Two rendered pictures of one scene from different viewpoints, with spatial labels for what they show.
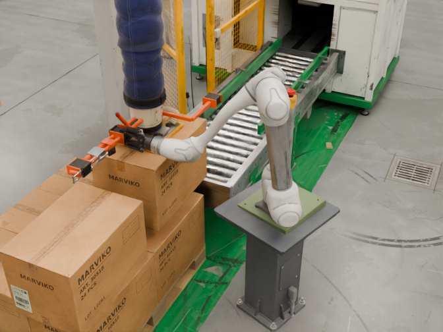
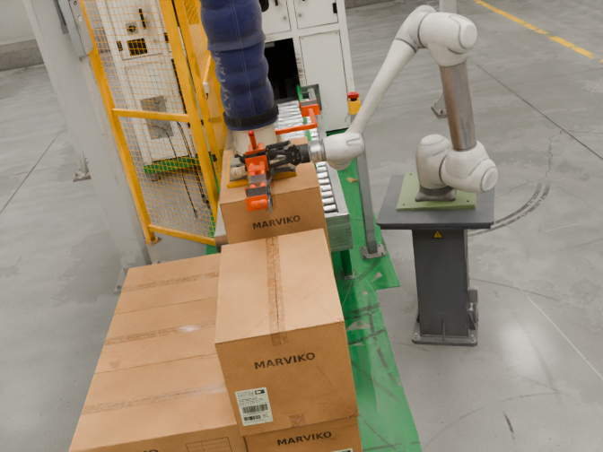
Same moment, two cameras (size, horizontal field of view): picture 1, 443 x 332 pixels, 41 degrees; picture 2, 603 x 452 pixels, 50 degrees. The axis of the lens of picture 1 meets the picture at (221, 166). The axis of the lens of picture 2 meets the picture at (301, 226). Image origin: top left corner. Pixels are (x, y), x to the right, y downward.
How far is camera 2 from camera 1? 159 cm
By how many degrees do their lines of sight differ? 22
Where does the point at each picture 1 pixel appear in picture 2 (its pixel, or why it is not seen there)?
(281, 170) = (469, 121)
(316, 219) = not seen: hidden behind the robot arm
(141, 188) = (302, 221)
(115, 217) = (313, 251)
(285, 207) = (485, 164)
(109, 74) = (103, 171)
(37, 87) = not seen: outside the picture
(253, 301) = (434, 325)
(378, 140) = (390, 159)
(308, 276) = not seen: hidden behind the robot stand
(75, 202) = (246, 262)
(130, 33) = (236, 24)
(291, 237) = (484, 208)
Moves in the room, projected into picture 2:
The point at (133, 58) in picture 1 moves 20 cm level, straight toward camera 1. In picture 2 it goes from (242, 58) to (273, 64)
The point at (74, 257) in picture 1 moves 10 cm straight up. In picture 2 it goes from (321, 302) to (317, 275)
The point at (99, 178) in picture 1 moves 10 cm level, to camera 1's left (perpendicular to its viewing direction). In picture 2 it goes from (239, 236) to (216, 245)
